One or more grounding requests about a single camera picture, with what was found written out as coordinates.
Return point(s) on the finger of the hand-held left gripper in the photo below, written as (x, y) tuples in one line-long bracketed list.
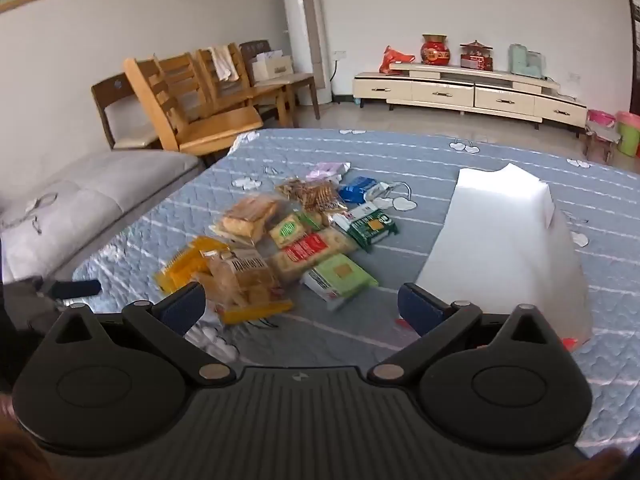
[(76, 288)]

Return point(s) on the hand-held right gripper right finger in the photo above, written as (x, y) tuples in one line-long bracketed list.
[(419, 310)]

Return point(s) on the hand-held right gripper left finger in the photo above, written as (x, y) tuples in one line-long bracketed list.
[(182, 306)]

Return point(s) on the clear bread bag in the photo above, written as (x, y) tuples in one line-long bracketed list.
[(247, 217)]

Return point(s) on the red label cracker packet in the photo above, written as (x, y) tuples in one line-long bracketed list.
[(306, 251)]

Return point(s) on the purple snack packet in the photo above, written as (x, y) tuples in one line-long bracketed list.
[(327, 170)]

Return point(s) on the yellow snack packet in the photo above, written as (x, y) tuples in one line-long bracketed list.
[(187, 260)]

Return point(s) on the light green snack packet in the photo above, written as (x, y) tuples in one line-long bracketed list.
[(342, 273)]

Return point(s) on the grey sofa cushion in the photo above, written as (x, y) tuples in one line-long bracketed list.
[(90, 195)]

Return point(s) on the dark green snack packet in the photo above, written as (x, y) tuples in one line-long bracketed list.
[(372, 227)]

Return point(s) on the round green label packet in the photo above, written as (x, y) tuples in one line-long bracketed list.
[(289, 230)]

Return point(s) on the blue snack packet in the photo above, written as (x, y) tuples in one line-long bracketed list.
[(357, 189)]

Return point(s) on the dark chair white cushion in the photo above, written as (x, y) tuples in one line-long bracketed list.
[(125, 120)]

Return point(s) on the cream television cabinet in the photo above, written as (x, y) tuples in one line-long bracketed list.
[(450, 92)]

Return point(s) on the small wooden stool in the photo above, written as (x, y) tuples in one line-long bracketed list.
[(599, 142)]

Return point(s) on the white towel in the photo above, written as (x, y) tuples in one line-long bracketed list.
[(222, 62)]

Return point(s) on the red plastic bag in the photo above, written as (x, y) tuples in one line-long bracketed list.
[(395, 59)]

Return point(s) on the dark brown wooden chair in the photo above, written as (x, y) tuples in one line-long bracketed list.
[(300, 82)]

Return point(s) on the white paper bag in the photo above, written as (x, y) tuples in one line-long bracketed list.
[(272, 66)]

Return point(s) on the red gift box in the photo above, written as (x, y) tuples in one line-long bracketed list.
[(476, 57)]

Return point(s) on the red and gold jar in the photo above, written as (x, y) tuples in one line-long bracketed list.
[(435, 51)]

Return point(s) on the pink basin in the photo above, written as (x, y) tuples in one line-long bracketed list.
[(601, 117)]

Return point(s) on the mint green kitchen appliance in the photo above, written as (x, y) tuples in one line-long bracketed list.
[(525, 62)]

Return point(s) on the green bucket pink rim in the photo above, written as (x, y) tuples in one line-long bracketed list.
[(629, 135)]

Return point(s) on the white standing air conditioner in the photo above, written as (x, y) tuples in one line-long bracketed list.
[(305, 25)]

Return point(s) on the dark wooden display shelf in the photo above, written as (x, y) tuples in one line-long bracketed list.
[(634, 5)]

